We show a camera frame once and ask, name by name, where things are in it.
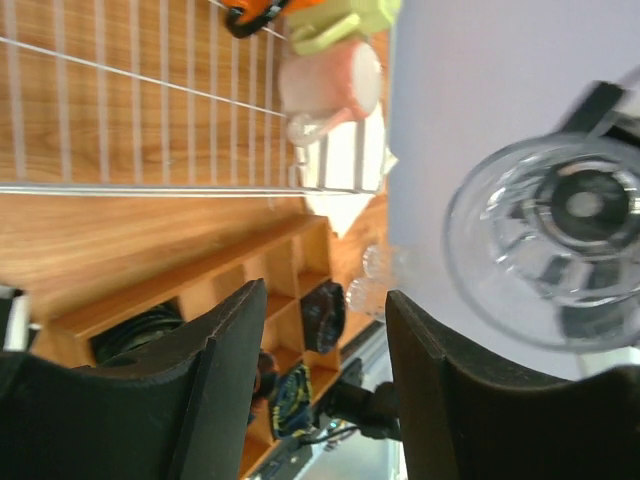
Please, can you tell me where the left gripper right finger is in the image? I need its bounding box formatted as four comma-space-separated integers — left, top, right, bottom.
385, 291, 639, 479

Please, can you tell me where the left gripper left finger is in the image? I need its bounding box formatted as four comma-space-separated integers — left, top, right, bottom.
1, 280, 267, 479

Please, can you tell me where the clear plastic cup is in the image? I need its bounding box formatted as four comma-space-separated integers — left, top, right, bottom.
362, 244, 413, 280
346, 277, 397, 323
443, 134, 639, 354

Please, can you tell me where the pink white mug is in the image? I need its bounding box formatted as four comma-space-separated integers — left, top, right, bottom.
278, 40, 383, 147

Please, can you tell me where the yellow-green mug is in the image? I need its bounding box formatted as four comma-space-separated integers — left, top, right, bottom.
286, 0, 403, 55

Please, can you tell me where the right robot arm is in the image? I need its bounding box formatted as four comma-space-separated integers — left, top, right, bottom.
317, 358, 401, 441

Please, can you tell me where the rolled belt middle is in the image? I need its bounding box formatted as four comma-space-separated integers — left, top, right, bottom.
90, 304, 185, 364

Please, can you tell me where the rolled belt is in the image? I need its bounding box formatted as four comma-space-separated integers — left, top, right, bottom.
301, 281, 346, 354
90, 304, 185, 364
269, 363, 312, 440

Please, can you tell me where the rolled belt bottom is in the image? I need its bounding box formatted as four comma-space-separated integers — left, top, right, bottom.
269, 363, 312, 440

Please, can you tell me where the wooden compartment tray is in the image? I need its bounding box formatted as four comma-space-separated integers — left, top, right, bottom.
29, 214, 386, 480

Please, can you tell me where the rolled belt right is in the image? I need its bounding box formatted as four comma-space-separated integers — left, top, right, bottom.
301, 281, 346, 354

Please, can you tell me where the black white striped cloth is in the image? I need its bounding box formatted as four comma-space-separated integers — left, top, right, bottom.
1, 285, 30, 352

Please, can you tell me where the white wire dish rack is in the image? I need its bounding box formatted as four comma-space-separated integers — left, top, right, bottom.
1, 1, 389, 197

